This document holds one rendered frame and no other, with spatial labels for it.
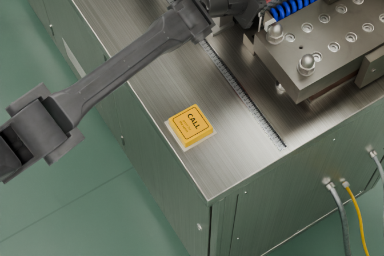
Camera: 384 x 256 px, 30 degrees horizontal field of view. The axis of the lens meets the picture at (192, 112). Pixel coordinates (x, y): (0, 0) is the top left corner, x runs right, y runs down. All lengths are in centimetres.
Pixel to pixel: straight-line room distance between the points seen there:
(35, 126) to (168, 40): 31
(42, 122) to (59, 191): 141
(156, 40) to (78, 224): 129
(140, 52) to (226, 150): 39
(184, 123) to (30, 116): 51
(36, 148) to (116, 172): 141
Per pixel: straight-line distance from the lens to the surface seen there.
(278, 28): 146
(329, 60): 149
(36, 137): 108
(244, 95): 157
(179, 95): 157
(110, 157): 251
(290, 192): 182
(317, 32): 152
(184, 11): 131
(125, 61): 119
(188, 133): 150
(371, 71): 156
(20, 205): 249
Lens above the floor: 227
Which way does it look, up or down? 62 degrees down
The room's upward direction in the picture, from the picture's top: 1 degrees counter-clockwise
